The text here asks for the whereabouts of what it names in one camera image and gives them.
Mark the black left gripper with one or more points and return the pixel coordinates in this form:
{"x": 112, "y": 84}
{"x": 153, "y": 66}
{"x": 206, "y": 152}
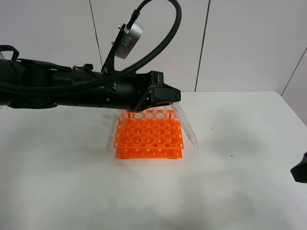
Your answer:
{"x": 139, "y": 92}

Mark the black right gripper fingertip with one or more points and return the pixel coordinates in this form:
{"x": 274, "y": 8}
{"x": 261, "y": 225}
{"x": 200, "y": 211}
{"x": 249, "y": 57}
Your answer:
{"x": 299, "y": 172}

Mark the test tube with teal cap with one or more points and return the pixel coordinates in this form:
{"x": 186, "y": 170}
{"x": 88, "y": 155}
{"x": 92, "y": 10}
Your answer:
{"x": 177, "y": 109}

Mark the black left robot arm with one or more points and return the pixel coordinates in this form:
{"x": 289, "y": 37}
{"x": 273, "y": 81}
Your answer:
{"x": 33, "y": 84}

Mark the second row left tube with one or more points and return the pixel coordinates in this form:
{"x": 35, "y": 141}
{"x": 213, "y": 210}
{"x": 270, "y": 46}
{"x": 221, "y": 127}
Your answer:
{"x": 122, "y": 117}

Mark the orange test tube rack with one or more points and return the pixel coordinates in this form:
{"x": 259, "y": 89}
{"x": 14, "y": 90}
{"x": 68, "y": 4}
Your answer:
{"x": 149, "y": 136}

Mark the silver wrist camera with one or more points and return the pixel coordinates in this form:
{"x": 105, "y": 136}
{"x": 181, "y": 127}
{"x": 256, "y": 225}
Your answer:
{"x": 127, "y": 39}

